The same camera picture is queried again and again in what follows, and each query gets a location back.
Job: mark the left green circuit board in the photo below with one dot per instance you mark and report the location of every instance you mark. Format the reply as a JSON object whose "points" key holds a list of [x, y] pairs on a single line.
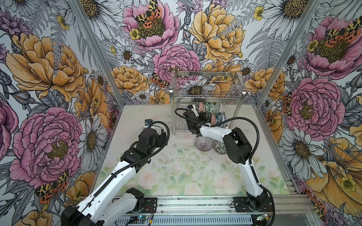
{"points": [[141, 219]]}

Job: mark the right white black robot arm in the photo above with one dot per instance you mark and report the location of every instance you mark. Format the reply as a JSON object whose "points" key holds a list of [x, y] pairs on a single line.
{"points": [[237, 146]]}

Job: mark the aluminium front rail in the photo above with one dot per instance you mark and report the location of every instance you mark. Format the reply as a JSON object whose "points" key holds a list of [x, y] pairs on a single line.
{"points": [[194, 205]]}

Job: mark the white vented cable duct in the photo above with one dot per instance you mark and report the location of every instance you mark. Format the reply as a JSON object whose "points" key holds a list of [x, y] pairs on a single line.
{"points": [[192, 220]]}

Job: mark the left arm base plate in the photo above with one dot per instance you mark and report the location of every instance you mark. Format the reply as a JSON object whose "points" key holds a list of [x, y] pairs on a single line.
{"points": [[145, 205]]}

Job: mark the green leaf pattern bowl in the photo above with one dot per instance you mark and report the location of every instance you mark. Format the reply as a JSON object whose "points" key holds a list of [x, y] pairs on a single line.
{"points": [[211, 108]]}

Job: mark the blue floral bowl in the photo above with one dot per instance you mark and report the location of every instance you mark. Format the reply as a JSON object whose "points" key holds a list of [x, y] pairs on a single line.
{"points": [[221, 117]]}

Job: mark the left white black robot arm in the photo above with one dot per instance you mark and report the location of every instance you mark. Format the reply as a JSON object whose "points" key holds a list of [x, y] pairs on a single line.
{"points": [[105, 191]]}

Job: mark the right green circuit board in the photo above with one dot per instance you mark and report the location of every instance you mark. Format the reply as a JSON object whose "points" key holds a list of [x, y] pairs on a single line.
{"points": [[258, 218]]}

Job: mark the left aluminium frame post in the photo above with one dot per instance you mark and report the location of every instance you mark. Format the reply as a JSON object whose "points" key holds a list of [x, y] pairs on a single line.
{"points": [[87, 30]]}

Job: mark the green circuit board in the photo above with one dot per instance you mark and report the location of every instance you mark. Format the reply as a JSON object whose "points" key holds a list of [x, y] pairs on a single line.
{"points": [[141, 219], [258, 218]]}

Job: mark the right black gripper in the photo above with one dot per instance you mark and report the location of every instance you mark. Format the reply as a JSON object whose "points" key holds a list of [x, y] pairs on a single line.
{"points": [[203, 115]]}

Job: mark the right aluminium frame post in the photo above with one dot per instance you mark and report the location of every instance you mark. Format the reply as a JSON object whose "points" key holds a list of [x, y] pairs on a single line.
{"points": [[295, 36]]}

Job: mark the dark leaf pattern bowl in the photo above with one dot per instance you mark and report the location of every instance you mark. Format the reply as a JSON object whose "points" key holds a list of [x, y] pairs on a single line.
{"points": [[213, 119]]}

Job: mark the aluminium frame post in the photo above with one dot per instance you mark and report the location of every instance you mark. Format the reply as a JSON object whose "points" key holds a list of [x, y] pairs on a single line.
{"points": [[87, 30], [295, 36]]}

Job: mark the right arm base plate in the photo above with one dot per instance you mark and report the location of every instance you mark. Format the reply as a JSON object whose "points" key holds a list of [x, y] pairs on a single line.
{"points": [[243, 204]]}

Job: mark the steel two-tier dish rack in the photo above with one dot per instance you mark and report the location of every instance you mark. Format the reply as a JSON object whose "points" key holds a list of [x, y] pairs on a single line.
{"points": [[188, 87]]}

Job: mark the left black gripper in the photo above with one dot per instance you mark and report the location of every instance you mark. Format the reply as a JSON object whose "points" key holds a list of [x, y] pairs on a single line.
{"points": [[160, 142]]}

